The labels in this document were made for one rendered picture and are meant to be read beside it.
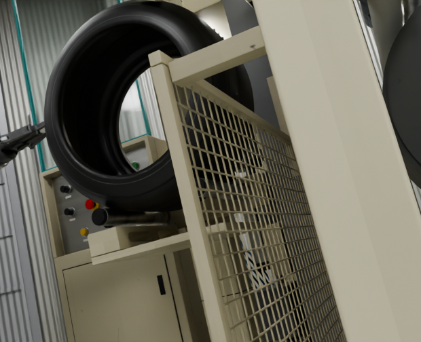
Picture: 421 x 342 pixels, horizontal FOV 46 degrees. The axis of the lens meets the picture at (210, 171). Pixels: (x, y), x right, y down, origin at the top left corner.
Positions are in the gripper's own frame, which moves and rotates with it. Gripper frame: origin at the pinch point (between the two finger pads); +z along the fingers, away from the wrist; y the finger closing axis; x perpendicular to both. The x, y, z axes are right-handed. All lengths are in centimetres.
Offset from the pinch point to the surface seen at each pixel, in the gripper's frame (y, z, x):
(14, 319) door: 201, -228, 24
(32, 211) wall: 219, -196, -57
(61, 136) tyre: -11.9, 10.7, 11.6
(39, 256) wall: 219, -202, -18
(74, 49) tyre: -11.7, 22.5, -8.6
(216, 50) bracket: -58, 68, 35
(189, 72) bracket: -58, 64, 36
